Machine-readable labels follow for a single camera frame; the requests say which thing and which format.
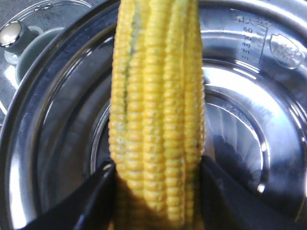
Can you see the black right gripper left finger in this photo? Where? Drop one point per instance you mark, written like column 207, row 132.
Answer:
column 90, row 207

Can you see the yellow corn cob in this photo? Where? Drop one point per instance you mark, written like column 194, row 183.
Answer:
column 156, row 123

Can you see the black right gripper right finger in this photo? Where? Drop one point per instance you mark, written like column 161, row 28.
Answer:
column 226, row 205

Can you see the pale green electric cooking pot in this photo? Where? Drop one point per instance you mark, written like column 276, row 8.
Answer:
column 54, row 101

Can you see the glass pot lid steel rim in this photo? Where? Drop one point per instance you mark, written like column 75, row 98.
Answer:
column 26, row 35

